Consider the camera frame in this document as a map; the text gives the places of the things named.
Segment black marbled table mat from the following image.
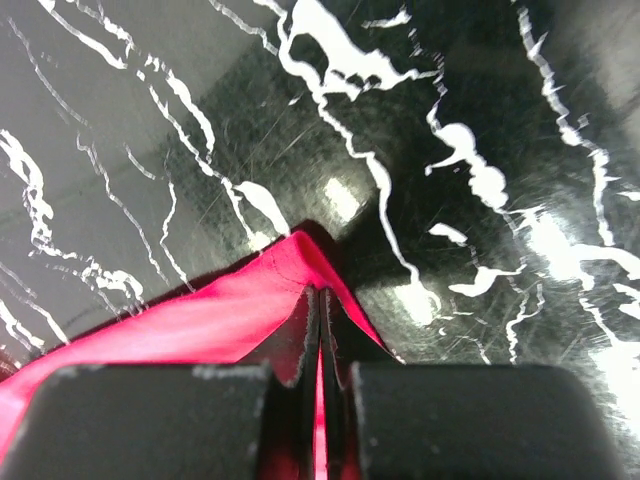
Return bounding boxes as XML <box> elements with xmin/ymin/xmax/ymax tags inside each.
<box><xmin>1</xmin><ymin>1</ymin><xmax>639</xmax><ymax>464</ymax></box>

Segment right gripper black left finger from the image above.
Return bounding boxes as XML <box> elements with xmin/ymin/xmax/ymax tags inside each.
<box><xmin>1</xmin><ymin>287</ymin><xmax>320</xmax><ymax>479</ymax></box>

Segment pink t shirt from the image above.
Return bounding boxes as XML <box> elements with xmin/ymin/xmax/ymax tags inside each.
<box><xmin>1</xmin><ymin>231</ymin><xmax>387</xmax><ymax>479</ymax></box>

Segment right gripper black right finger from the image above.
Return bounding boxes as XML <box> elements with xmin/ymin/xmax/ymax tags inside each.
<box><xmin>319</xmin><ymin>290</ymin><xmax>624</xmax><ymax>479</ymax></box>

